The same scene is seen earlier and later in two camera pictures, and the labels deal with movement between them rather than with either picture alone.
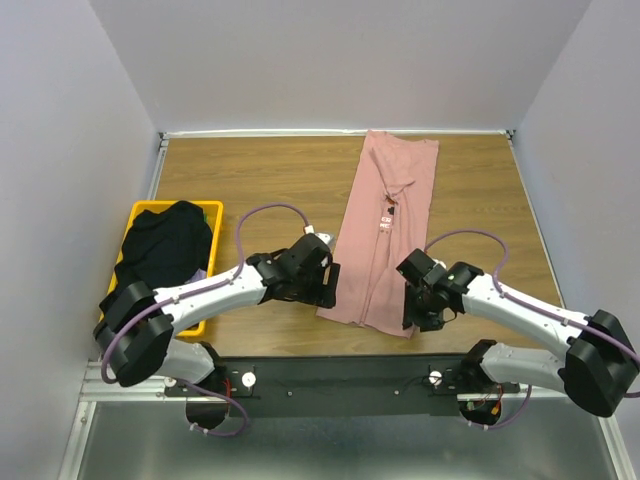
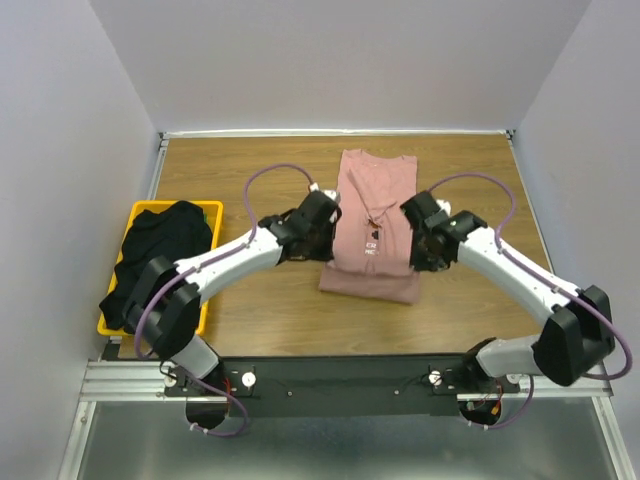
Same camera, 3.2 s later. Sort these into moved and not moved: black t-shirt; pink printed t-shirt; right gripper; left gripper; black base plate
Moved: pink printed t-shirt; right gripper; left gripper
Not moved: black t-shirt; black base plate
